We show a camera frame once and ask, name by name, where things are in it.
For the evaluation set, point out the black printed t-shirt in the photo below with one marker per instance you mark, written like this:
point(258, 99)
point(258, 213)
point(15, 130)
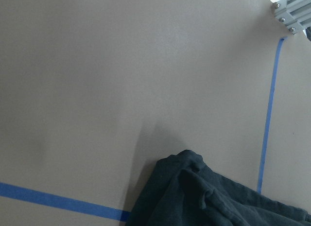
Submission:
point(183, 191)

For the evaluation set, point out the grey aluminium post bracket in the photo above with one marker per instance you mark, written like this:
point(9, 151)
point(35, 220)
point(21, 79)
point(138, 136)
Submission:
point(295, 15)

